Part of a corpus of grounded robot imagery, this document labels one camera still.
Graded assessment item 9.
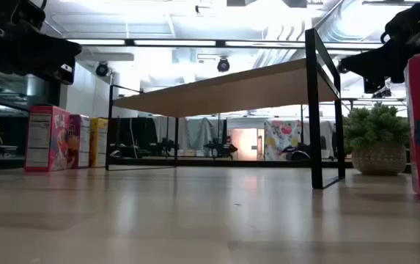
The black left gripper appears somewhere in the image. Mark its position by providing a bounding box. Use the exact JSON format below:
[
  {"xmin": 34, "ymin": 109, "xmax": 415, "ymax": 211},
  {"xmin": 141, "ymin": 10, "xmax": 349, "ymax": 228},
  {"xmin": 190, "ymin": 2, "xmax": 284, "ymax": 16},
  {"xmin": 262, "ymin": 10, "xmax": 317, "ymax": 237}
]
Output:
[{"xmin": 0, "ymin": 32, "xmax": 82, "ymax": 85}]

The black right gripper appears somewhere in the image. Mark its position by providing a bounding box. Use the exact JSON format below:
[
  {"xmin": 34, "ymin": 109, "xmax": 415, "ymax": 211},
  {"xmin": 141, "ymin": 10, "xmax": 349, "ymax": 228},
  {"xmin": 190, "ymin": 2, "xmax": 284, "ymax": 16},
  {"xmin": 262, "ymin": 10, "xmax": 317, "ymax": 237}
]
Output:
[{"xmin": 342, "ymin": 36, "xmax": 420, "ymax": 93}]

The purple Raisin Bran cereal box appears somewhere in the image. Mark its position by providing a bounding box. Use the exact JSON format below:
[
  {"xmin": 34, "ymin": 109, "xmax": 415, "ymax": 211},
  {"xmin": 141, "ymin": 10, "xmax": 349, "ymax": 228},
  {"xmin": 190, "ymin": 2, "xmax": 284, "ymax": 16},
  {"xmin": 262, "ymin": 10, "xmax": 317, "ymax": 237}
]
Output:
[{"xmin": 68, "ymin": 114, "xmax": 91, "ymax": 169}]

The yellow Corn Pops cereal box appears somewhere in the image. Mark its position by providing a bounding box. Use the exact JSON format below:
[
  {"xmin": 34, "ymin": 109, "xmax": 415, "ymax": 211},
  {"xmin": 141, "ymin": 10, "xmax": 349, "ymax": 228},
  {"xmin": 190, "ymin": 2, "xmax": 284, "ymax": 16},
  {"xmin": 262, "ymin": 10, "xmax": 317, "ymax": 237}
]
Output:
[{"xmin": 89, "ymin": 117, "xmax": 109, "ymax": 169}]

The black round ceiling spotlight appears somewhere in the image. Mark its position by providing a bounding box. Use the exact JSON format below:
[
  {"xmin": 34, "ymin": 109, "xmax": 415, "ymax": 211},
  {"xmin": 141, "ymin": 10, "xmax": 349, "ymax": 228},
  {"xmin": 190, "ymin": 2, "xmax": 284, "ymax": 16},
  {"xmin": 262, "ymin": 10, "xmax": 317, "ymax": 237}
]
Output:
[
  {"xmin": 216, "ymin": 56, "xmax": 232, "ymax": 74},
  {"xmin": 95, "ymin": 61, "xmax": 110, "ymax": 78}
]

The white fabric backdrop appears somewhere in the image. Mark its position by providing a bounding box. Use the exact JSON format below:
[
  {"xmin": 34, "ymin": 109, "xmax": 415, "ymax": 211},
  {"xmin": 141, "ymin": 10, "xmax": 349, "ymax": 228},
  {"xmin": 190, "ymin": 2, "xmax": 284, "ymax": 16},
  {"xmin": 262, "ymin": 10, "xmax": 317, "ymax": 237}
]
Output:
[{"xmin": 302, "ymin": 120, "xmax": 336, "ymax": 159}]

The green plant in beige pot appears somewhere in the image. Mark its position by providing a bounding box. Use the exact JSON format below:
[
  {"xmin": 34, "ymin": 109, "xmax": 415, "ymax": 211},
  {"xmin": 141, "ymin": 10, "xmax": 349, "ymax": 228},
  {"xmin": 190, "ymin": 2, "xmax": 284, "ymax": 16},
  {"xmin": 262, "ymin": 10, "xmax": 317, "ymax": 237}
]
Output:
[{"xmin": 342, "ymin": 102, "xmax": 410, "ymax": 176}]

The long ceiling light bar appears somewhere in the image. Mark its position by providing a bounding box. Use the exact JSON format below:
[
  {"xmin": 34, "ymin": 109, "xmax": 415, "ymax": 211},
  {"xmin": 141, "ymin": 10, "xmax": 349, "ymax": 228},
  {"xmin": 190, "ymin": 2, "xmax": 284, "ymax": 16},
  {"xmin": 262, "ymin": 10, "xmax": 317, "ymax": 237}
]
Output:
[{"xmin": 66, "ymin": 37, "xmax": 385, "ymax": 50}]

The black partition panel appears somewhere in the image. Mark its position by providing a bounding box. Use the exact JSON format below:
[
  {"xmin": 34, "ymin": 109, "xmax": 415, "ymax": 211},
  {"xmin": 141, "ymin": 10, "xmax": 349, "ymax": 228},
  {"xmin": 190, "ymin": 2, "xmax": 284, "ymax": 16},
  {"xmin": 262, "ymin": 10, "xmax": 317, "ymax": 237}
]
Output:
[{"xmin": 108, "ymin": 117, "xmax": 158, "ymax": 158}]

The floral patterned cloth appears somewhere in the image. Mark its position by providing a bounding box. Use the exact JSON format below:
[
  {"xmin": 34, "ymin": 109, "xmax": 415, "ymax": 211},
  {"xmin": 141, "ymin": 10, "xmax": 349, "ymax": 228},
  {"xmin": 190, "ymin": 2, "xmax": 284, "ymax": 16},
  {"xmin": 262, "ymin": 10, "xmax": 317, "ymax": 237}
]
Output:
[{"xmin": 263, "ymin": 120, "xmax": 303, "ymax": 161}]

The peach backdrop panel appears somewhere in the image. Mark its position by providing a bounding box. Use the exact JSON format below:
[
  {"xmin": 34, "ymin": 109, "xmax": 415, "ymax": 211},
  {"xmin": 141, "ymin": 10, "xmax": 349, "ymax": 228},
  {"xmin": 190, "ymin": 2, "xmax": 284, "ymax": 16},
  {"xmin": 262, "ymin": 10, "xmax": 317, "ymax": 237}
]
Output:
[{"xmin": 227, "ymin": 128, "xmax": 266, "ymax": 161}]

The grey fabric backdrop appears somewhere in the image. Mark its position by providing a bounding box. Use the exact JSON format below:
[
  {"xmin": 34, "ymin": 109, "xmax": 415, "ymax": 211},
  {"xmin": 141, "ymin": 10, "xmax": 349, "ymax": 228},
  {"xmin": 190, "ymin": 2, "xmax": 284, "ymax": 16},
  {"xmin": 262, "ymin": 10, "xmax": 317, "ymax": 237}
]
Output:
[{"xmin": 153, "ymin": 116, "xmax": 229, "ymax": 152}]

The ceiling track rail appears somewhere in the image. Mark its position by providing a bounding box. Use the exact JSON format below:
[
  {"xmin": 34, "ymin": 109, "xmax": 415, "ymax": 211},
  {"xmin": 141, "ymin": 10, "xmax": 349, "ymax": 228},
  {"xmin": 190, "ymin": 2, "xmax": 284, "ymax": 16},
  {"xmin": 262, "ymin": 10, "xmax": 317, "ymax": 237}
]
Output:
[{"xmin": 361, "ymin": 0, "xmax": 420, "ymax": 7}]

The white hanging cable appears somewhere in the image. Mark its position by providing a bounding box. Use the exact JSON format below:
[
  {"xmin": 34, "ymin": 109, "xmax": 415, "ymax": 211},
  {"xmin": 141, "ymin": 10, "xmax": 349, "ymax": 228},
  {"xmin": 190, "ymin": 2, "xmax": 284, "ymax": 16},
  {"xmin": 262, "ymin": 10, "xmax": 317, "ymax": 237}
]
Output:
[{"xmin": 129, "ymin": 117, "xmax": 138, "ymax": 148}]

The wooden shelf with black frame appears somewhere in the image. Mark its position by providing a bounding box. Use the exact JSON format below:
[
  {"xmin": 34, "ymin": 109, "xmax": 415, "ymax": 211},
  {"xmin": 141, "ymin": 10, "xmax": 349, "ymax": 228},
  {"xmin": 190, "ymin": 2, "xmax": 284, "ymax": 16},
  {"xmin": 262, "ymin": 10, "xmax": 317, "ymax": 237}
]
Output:
[{"xmin": 105, "ymin": 28, "xmax": 346, "ymax": 190}]

